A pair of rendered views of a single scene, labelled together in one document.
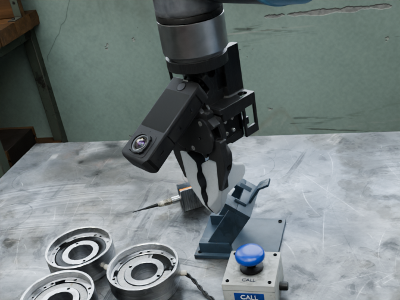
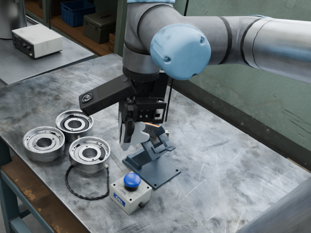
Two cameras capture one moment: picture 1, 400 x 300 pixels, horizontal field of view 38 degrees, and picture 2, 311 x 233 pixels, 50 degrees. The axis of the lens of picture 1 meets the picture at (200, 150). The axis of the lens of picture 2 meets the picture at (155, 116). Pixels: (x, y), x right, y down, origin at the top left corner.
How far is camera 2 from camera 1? 0.28 m
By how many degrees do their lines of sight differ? 18
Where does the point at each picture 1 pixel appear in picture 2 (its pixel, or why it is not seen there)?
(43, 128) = not seen: hidden behind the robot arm
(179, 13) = (130, 43)
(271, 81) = (283, 82)
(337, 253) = (186, 207)
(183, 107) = (116, 91)
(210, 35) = (143, 63)
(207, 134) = (125, 112)
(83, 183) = not seen: hidden behind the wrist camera
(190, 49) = (130, 64)
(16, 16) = not seen: outside the picture
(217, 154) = (126, 124)
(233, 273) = (121, 183)
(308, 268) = (164, 204)
